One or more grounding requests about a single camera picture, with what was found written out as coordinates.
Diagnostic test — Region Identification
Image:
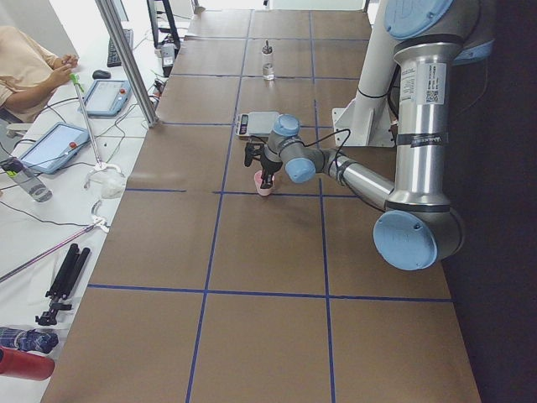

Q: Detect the red bottle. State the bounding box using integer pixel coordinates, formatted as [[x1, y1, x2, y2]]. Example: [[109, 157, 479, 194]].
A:
[[1, 348, 55, 381]]

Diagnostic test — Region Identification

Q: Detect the silver grabber stick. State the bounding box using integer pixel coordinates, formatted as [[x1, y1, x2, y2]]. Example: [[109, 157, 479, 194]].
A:
[[70, 73, 124, 189]]

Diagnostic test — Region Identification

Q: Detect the person's hand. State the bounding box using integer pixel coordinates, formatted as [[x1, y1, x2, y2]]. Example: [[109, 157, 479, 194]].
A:
[[50, 55, 79, 86]]

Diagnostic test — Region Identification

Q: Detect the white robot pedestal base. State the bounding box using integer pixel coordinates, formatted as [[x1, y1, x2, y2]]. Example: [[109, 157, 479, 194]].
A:
[[332, 1, 397, 148]]

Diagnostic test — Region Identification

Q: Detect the black keyboard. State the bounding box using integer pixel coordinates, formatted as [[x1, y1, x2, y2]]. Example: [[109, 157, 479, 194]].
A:
[[106, 28, 134, 69]]

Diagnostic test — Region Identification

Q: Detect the clear water bottle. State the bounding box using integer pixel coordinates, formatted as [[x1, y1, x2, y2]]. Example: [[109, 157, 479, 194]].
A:
[[1, 157, 53, 202]]

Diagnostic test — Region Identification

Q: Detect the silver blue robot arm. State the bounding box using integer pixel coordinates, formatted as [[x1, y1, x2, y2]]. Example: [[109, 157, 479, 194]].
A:
[[245, 1, 496, 270]]

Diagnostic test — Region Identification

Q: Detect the blue teach pendant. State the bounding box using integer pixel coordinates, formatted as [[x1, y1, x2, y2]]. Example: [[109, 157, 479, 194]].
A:
[[83, 79, 131, 118], [18, 123, 89, 174]]

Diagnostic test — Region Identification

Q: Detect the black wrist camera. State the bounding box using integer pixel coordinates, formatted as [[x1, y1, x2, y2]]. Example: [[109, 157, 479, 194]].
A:
[[243, 142, 264, 167]]

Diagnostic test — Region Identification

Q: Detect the glass sauce bottle metal spout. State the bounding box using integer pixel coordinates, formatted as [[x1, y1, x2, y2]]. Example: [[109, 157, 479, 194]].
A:
[[262, 39, 274, 81]]

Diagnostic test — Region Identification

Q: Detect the blue folded umbrella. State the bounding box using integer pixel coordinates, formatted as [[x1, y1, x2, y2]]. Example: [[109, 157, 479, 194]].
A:
[[1, 327, 59, 354]]

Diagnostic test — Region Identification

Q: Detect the far blue teach pendant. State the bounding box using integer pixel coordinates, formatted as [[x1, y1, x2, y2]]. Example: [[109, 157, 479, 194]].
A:
[[83, 79, 131, 118]]

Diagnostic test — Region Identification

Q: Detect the silver digital kitchen scale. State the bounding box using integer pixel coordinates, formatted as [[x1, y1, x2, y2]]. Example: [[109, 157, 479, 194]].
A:
[[235, 111, 279, 139]]

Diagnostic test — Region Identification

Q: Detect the pink paper cup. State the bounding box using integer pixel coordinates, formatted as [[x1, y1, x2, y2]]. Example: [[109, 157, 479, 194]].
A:
[[253, 170, 275, 196]]

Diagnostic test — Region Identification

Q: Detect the black computer mouse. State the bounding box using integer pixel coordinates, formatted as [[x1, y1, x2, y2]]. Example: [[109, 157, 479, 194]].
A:
[[92, 70, 112, 80]]

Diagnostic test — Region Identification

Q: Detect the white crumpled cloth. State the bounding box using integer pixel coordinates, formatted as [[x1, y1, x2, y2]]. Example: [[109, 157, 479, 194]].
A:
[[84, 170, 127, 199]]

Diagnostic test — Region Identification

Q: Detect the pink grabber stick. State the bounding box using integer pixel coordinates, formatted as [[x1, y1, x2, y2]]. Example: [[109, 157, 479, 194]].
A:
[[1, 199, 109, 282]]

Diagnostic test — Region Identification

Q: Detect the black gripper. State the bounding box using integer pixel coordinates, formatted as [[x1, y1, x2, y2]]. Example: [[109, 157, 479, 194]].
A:
[[260, 145, 280, 189]]

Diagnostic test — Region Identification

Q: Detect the aluminium frame post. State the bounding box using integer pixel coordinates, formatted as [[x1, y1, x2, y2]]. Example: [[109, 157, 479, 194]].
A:
[[95, 0, 159, 128]]

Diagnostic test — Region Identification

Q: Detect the person in beige shirt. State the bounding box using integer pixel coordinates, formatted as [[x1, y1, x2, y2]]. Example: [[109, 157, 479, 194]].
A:
[[1, 26, 64, 123]]

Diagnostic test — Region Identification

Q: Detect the black folded tripod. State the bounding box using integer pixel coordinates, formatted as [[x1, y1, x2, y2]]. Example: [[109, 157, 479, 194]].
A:
[[35, 243, 91, 326]]

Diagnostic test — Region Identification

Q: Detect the near blue teach pendant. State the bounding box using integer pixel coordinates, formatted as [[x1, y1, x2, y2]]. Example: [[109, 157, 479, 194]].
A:
[[18, 123, 89, 174]]

